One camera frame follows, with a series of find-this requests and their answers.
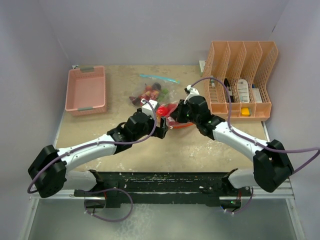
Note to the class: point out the pink perforated plastic basket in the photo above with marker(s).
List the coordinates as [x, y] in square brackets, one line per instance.
[86, 91]

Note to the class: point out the blue zip bag small fruits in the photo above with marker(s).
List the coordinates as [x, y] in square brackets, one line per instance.
[152, 87]

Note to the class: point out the white box behind organizer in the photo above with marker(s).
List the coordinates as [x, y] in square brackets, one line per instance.
[202, 64]

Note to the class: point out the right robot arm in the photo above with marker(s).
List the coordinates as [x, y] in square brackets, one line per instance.
[271, 166]

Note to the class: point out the white bottle in organizer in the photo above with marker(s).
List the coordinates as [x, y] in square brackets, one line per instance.
[243, 91]

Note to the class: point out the white box in organizer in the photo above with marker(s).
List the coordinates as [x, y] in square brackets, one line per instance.
[256, 95]

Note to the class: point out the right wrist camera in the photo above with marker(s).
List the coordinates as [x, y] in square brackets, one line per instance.
[190, 92]

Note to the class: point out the orange desk file organizer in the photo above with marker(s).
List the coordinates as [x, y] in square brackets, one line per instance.
[234, 60]

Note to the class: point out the aluminium frame rail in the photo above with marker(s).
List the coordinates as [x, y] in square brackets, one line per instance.
[284, 191]

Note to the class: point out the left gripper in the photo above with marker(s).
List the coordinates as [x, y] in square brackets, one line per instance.
[159, 132]

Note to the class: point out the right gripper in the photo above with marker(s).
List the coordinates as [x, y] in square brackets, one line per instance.
[177, 114]

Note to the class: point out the yellow object in organizer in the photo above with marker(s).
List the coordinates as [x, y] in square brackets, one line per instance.
[245, 112]

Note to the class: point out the small green capped bottle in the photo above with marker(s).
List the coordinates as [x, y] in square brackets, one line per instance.
[212, 82]

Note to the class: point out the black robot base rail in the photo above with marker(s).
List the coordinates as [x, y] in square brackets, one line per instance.
[204, 188]

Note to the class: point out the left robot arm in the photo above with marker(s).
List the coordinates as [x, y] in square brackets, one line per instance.
[50, 168]

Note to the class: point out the black item in organizer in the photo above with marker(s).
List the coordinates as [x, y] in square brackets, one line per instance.
[229, 89]

